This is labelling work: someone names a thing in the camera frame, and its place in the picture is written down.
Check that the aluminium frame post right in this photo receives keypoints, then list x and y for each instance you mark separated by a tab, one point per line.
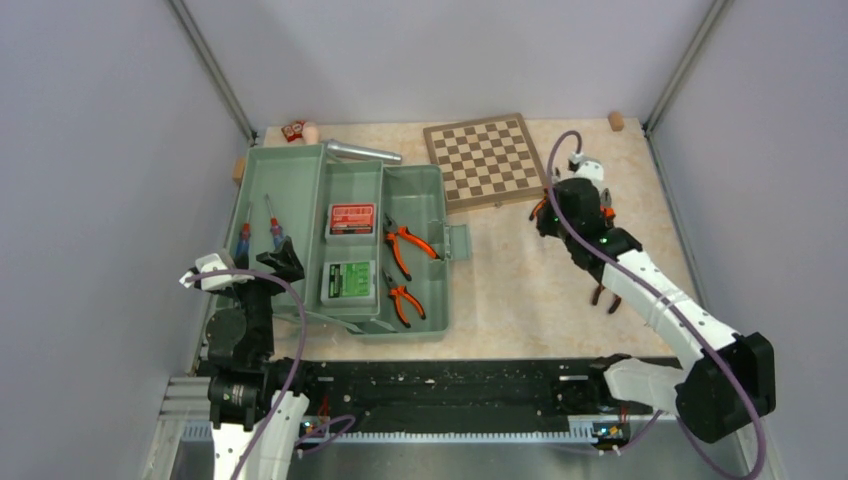
705	31

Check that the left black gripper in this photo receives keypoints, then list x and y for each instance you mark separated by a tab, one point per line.
285	260

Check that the blue handled screwdriver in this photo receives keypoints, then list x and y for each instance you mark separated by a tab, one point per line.
243	244
276	230

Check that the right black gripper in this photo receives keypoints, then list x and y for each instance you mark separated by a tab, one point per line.
543	223

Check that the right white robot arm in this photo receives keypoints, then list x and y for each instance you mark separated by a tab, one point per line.
722	375

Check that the wooden chessboard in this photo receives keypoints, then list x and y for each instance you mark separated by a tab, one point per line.
486	162

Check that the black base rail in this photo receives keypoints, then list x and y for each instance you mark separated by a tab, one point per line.
562	400

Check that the orange diagonal cutters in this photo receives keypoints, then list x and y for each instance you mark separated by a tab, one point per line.
539	209

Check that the wooden block at left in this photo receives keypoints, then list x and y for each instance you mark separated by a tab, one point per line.
238	171

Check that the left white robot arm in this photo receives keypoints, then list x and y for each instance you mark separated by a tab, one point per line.
256	403

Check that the green screw bit box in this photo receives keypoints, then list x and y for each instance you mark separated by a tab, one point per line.
348	284

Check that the orange long nose pliers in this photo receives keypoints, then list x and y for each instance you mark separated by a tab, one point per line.
399	295

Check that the red tool card pack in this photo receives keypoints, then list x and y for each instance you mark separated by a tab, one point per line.
351	224

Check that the orange handled pliers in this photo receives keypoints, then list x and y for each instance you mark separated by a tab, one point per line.
606	207

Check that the wooden handle hammer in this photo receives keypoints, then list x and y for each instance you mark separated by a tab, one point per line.
311	135

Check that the green plastic tool box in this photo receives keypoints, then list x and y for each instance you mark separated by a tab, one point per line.
414	241

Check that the small red printed box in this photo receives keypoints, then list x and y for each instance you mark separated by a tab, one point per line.
293	132

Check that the aluminium frame post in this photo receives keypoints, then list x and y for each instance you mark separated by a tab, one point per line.
705	31
212	68

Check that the aluminium frame post left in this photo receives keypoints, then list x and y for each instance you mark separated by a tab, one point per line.
212	68

